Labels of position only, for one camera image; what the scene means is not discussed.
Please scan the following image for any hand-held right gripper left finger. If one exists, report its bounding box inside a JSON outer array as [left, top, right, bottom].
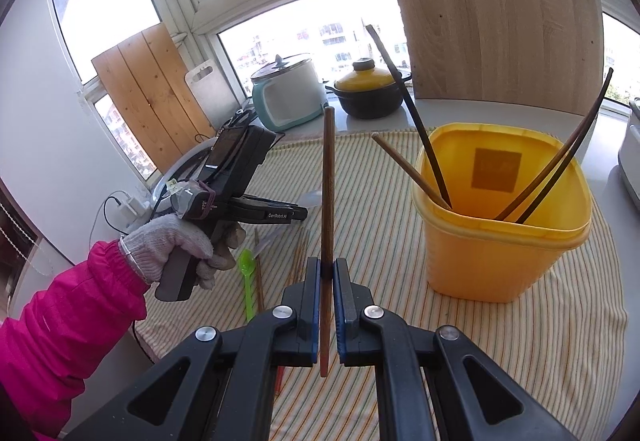
[[65, 257, 321, 441]]

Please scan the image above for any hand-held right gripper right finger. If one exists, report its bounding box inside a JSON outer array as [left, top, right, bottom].
[[332, 257, 576, 441]]

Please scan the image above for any green plastic spoon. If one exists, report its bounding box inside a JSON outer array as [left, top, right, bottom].
[[237, 248, 257, 324]]

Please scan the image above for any bunch of wooden chopsticks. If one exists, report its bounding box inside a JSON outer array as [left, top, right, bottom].
[[252, 226, 313, 401]]

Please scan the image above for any yellow plastic container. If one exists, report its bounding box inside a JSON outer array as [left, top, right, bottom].
[[411, 122, 592, 304]]

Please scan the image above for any black chopstick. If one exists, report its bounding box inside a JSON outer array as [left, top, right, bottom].
[[365, 24, 452, 211]]

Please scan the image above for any dark brown chopstick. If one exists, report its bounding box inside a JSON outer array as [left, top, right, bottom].
[[494, 68, 614, 222], [515, 68, 614, 225]]

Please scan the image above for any person's left forearm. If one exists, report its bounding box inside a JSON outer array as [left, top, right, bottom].
[[0, 241, 149, 441]]

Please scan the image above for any person's left hand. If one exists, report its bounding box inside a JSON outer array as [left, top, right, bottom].
[[121, 214, 247, 293]]

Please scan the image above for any black power strip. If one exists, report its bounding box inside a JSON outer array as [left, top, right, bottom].
[[222, 107, 257, 129]]

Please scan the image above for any white cutting board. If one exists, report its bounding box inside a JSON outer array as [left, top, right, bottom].
[[185, 62, 240, 132]]

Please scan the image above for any teal white rice cooker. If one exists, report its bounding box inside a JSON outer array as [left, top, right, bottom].
[[250, 52, 328, 133]]

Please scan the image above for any striped cloth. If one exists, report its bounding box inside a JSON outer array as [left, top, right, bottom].
[[134, 128, 628, 441]]

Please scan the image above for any pine plank board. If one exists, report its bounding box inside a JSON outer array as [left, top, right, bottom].
[[91, 22, 216, 174]]

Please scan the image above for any white power adapter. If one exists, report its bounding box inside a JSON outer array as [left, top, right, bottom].
[[116, 192, 147, 223]]

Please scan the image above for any black pot yellow lid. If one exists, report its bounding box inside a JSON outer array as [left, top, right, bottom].
[[325, 57, 415, 120]]

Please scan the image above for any light wooden board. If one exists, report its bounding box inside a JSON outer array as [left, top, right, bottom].
[[379, 0, 601, 118]]

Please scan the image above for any floral white slow cooker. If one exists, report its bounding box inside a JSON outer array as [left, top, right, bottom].
[[617, 97, 640, 211]]

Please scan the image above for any white ring light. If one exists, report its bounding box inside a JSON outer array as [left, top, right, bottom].
[[149, 146, 216, 222]]

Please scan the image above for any silver bracelet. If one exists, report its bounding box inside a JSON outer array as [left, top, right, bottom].
[[119, 236, 151, 284]]

